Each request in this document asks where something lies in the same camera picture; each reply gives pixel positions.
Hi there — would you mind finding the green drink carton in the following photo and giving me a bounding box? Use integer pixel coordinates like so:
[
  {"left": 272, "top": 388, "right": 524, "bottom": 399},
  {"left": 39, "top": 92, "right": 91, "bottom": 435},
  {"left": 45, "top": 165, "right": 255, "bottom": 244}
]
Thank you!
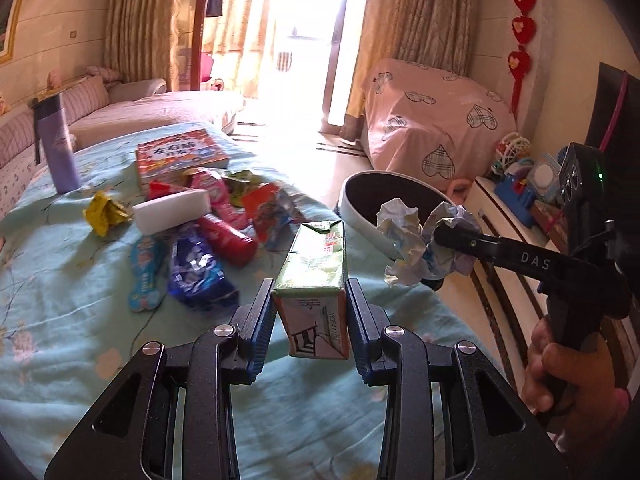
[{"left": 271, "top": 221, "right": 349, "bottom": 360}]

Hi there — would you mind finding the white cage ball toy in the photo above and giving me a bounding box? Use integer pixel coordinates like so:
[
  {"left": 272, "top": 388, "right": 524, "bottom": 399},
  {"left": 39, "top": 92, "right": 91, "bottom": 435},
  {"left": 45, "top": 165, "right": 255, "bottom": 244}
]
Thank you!
[{"left": 495, "top": 132, "right": 528, "bottom": 166}]

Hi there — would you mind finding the red tube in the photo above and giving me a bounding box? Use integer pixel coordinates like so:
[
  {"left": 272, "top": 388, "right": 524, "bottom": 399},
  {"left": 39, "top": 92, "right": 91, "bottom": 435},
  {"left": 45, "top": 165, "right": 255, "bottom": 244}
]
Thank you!
[{"left": 196, "top": 213, "right": 259, "bottom": 267}]

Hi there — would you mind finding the blue plastic toy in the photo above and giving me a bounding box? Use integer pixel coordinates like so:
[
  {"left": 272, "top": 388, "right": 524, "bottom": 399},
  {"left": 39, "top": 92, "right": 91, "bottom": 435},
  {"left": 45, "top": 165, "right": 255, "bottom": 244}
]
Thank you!
[{"left": 495, "top": 167, "right": 533, "bottom": 226}]

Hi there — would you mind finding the framed wall picture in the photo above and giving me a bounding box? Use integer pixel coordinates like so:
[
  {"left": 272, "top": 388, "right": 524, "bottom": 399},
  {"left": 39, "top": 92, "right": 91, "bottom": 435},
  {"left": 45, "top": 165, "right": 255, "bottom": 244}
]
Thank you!
[{"left": 0, "top": 0, "right": 28, "bottom": 66}]

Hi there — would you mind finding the white round trash bin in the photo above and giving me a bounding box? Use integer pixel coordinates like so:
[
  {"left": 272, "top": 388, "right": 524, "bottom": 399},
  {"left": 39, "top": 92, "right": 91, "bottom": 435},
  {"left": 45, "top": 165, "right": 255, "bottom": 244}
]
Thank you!
[{"left": 339, "top": 171, "right": 458, "bottom": 291}]

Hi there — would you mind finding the blue snack packet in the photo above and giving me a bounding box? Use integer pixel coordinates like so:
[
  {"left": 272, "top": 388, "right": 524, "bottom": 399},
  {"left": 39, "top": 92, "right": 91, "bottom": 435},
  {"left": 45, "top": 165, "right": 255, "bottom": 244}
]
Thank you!
[{"left": 167, "top": 225, "right": 240, "bottom": 311}]

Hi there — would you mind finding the light blue bone-shaped packet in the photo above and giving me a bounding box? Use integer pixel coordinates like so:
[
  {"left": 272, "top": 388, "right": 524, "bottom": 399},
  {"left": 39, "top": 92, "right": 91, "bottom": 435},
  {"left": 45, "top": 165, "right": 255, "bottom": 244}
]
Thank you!
[{"left": 129, "top": 234, "right": 168, "bottom": 312}]

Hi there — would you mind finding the pink drink bottle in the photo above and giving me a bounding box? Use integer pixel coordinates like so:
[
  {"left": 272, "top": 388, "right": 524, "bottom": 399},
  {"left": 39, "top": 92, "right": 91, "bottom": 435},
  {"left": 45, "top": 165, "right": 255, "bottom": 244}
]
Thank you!
[{"left": 187, "top": 167, "right": 251, "bottom": 228}]

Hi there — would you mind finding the red children's book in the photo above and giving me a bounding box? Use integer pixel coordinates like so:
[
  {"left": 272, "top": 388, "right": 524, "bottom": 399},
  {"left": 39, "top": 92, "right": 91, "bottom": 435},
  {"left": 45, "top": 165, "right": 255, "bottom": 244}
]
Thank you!
[{"left": 135, "top": 129, "right": 231, "bottom": 192}]

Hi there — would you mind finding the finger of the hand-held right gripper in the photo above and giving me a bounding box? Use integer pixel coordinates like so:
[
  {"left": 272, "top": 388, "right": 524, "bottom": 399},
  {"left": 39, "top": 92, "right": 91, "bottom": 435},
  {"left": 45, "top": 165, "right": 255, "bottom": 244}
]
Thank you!
[{"left": 432, "top": 222, "right": 502, "bottom": 267}]

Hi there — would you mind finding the striped pink cushion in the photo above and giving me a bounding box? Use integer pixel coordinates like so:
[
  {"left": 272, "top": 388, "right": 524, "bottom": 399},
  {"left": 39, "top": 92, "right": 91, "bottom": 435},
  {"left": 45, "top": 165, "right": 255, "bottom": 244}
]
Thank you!
[{"left": 65, "top": 76, "right": 111, "bottom": 123}]

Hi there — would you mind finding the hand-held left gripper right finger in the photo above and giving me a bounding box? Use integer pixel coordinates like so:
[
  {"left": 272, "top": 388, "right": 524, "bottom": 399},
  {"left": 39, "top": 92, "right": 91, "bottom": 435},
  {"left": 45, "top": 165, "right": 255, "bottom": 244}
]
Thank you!
[{"left": 345, "top": 278, "right": 571, "bottom": 480}]

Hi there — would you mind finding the yellow crumpled wrapper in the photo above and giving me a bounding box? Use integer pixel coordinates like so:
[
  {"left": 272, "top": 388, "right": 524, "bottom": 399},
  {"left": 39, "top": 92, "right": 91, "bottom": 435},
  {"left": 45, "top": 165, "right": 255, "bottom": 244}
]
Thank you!
[{"left": 82, "top": 191, "right": 135, "bottom": 237}]

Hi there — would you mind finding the red cartoon snack packet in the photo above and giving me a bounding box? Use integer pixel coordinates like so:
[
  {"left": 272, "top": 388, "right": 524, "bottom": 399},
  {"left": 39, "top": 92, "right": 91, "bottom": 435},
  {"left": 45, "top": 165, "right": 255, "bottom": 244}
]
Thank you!
[{"left": 242, "top": 182, "right": 306, "bottom": 252}]

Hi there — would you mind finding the white paper ball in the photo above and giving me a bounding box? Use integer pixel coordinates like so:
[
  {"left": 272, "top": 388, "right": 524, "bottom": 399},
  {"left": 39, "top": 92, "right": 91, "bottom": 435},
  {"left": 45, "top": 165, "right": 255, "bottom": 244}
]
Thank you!
[{"left": 376, "top": 198, "right": 483, "bottom": 287}]

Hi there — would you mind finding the white rectangular block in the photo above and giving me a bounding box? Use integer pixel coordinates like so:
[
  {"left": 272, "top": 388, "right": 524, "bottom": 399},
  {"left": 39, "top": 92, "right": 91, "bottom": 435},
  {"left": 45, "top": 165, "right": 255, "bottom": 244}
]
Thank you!
[{"left": 131, "top": 188, "right": 211, "bottom": 235}]

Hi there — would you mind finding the beige patterned curtain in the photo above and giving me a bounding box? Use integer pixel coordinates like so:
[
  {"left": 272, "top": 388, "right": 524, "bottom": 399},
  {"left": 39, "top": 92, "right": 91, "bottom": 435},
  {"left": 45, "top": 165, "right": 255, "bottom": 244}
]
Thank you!
[
  {"left": 105, "top": 0, "right": 188, "bottom": 93},
  {"left": 345, "top": 0, "right": 473, "bottom": 136}
]

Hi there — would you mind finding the purple bottle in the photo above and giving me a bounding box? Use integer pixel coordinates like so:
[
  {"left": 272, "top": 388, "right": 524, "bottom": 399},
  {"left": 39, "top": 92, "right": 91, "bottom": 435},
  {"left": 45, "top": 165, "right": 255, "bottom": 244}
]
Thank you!
[{"left": 33, "top": 93, "right": 82, "bottom": 195}]

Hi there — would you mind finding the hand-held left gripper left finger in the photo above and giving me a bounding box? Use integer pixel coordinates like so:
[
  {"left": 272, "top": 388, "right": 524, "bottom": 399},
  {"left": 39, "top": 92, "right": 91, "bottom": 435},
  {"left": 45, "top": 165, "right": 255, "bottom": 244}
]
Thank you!
[{"left": 44, "top": 277, "right": 278, "bottom": 480}]

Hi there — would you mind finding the white tv cabinet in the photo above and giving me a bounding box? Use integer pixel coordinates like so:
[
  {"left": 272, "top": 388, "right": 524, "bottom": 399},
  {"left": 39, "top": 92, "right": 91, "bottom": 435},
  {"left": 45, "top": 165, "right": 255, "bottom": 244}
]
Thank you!
[{"left": 470, "top": 175, "right": 640, "bottom": 386}]

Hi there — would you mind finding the green crumpled wrapper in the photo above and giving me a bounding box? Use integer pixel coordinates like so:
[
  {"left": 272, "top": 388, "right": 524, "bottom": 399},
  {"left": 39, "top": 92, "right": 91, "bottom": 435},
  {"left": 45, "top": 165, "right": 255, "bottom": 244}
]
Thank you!
[{"left": 222, "top": 170, "right": 257, "bottom": 197}]

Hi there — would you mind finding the small pink pillow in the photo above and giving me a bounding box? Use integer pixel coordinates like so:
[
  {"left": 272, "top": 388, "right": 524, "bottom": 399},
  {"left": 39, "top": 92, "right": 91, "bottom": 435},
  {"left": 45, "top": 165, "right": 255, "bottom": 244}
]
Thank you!
[{"left": 85, "top": 65, "right": 123, "bottom": 84}]

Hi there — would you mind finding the pink sofa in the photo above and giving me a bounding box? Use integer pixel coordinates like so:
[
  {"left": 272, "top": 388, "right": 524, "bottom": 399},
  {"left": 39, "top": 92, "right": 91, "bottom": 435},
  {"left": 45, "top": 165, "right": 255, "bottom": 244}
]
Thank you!
[{"left": 0, "top": 75, "right": 246, "bottom": 196}]

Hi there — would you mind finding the person's right hand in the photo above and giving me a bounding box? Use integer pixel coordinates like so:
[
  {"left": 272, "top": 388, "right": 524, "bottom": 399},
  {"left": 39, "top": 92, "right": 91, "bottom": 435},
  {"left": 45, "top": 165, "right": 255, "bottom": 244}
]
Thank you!
[{"left": 520, "top": 316, "right": 626, "bottom": 436}]

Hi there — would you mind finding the red heart hanging decoration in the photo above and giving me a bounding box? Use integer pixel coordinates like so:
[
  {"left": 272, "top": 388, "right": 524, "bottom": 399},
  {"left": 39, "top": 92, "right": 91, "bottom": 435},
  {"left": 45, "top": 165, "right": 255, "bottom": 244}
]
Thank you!
[{"left": 507, "top": 0, "right": 538, "bottom": 113}]

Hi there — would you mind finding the light blue floral tablecloth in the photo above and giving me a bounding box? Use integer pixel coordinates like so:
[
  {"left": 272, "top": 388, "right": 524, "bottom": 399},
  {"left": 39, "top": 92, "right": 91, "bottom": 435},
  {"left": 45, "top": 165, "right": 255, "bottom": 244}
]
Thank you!
[{"left": 0, "top": 122, "right": 506, "bottom": 480}]

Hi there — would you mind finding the wooden arch frame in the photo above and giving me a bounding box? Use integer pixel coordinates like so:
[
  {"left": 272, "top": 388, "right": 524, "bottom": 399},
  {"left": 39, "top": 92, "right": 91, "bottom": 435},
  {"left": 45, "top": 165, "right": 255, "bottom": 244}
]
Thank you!
[{"left": 190, "top": 0, "right": 216, "bottom": 91}]

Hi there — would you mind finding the pink heart-print cover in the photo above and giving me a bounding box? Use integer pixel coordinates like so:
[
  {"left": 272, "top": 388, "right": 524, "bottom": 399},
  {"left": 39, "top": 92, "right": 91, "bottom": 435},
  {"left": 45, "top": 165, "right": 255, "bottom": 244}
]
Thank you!
[{"left": 361, "top": 57, "right": 518, "bottom": 183}]

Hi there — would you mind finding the light blue cube toy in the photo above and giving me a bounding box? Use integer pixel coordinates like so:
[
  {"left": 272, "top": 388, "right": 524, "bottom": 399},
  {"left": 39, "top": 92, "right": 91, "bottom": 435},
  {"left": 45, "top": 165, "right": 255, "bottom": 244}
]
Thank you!
[{"left": 530, "top": 152, "right": 563, "bottom": 201}]

